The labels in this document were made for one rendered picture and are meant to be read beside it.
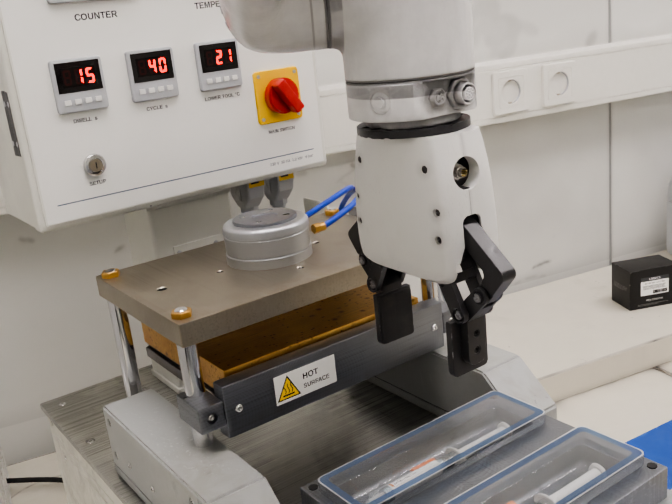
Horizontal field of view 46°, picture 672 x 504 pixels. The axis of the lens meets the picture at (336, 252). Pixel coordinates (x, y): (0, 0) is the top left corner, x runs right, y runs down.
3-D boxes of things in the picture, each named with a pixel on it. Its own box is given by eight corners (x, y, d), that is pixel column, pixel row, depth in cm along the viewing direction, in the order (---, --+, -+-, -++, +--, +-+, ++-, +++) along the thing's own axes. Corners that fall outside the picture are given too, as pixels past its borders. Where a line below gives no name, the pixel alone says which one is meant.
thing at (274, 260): (90, 347, 81) (64, 224, 77) (335, 267, 98) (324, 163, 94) (197, 433, 62) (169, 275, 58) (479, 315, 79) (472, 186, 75)
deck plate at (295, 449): (40, 409, 91) (39, 402, 90) (295, 318, 109) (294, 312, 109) (237, 636, 54) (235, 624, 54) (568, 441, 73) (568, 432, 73)
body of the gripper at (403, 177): (509, 101, 50) (516, 268, 54) (405, 96, 58) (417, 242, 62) (419, 120, 46) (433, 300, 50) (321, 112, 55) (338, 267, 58)
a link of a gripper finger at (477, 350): (511, 280, 51) (515, 374, 53) (476, 270, 54) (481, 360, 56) (475, 294, 50) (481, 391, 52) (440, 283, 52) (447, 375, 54)
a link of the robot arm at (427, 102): (507, 66, 50) (509, 113, 51) (416, 66, 57) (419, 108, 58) (406, 85, 46) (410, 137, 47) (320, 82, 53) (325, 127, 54)
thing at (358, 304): (147, 356, 77) (129, 263, 75) (330, 292, 89) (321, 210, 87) (232, 416, 64) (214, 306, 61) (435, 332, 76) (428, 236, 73)
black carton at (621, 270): (611, 299, 137) (610, 261, 135) (658, 291, 138) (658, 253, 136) (629, 311, 131) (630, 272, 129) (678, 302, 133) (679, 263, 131)
